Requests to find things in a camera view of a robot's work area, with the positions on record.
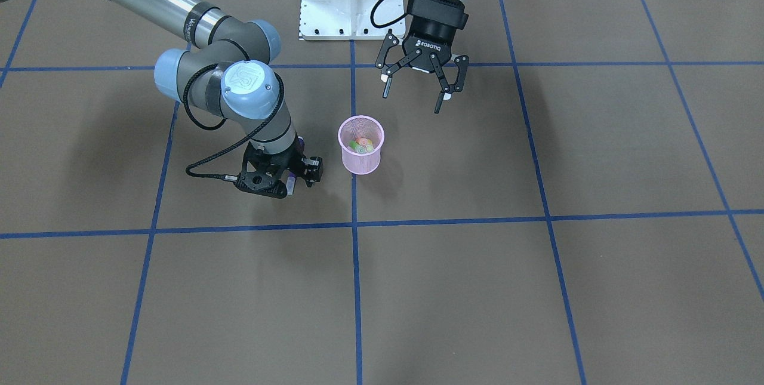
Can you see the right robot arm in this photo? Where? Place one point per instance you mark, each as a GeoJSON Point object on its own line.
{"type": "Point", "coordinates": [229, 78]}

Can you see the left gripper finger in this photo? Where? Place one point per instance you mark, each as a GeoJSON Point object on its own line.
{"type": "Point", "coordinates": [387, 70]}
{"type": "Point", "coordinates": [448, 89]}

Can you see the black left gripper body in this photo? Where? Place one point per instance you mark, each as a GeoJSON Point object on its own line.
{"type": "Point", "coordinates": [434, 33]}

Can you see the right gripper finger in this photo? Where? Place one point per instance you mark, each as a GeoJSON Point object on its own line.
{"type": "Point", "coordinates": [312, 170]}
{"type": "Point", "coordinates": [297, 151]}

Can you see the green marker pen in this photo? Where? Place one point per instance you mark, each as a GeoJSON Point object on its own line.
{"type": "Point", "coordinates": [353, 146]}

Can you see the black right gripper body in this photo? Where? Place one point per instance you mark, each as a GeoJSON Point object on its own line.
{"type": "Point", "coordinates": [311, 169]}

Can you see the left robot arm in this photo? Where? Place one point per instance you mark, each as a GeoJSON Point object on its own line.
{"type": "Point", "coordinates": [397, 53]}

